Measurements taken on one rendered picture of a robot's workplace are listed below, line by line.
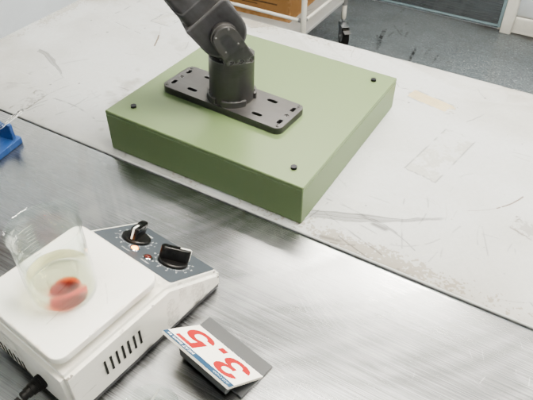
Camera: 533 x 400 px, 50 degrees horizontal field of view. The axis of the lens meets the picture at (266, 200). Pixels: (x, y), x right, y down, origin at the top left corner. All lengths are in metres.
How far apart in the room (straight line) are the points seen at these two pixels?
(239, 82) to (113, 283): 0.35
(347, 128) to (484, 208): 0.21
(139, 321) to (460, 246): 0.39
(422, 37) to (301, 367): 2.80
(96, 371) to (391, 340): 0.29
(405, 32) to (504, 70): 0.57
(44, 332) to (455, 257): 0.46
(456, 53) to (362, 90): 2.30
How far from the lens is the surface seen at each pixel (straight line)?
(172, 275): 0.60
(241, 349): 0.60
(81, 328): 0.54
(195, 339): 0.59
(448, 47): 3.22
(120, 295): 0.55
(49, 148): 0.90
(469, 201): 0.80
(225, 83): 0.79
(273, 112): 0.80
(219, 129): 0.78
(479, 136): 0.93
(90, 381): 0.56
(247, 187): 0.74
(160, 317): 0.59
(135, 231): 0.63
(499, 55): 3.23
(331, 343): 0.62
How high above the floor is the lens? 1.41
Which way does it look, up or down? 42 degrees down
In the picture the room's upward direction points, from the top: straight up
